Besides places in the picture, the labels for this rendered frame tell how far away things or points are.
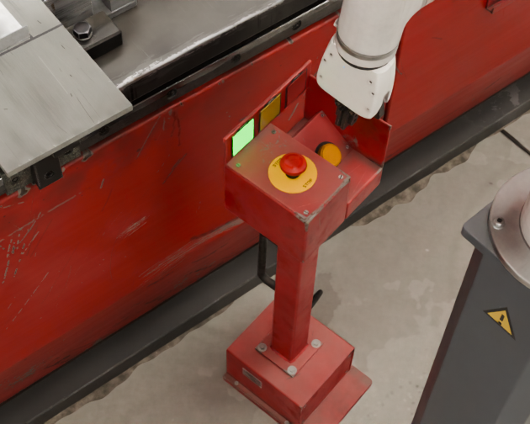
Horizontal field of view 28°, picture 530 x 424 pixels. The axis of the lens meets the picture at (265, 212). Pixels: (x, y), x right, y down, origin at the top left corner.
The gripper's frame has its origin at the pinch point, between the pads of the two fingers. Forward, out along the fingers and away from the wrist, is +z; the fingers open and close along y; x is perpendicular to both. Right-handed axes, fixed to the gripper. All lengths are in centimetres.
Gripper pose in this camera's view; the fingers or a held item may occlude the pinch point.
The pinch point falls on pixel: (347, 113)
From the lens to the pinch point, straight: 154.1
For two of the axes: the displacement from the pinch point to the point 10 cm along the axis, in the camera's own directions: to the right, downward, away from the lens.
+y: 7.6, 5.9, -2.7
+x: 6.4, -6.3, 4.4
